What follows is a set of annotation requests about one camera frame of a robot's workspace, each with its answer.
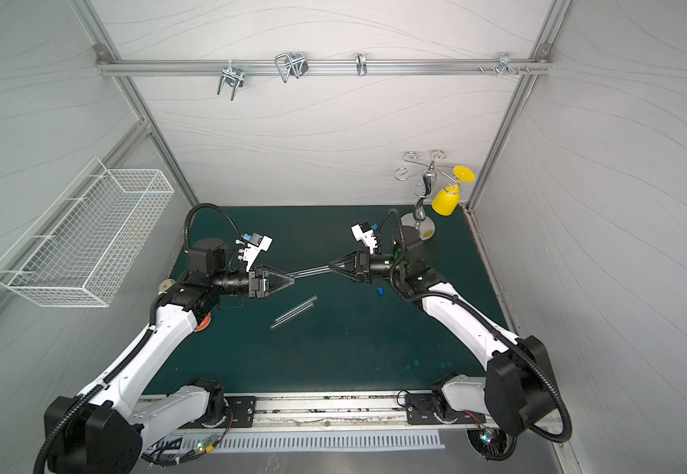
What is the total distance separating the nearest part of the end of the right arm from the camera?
64cm

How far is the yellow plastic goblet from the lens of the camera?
0.94 meters

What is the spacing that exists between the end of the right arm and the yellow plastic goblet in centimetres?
39
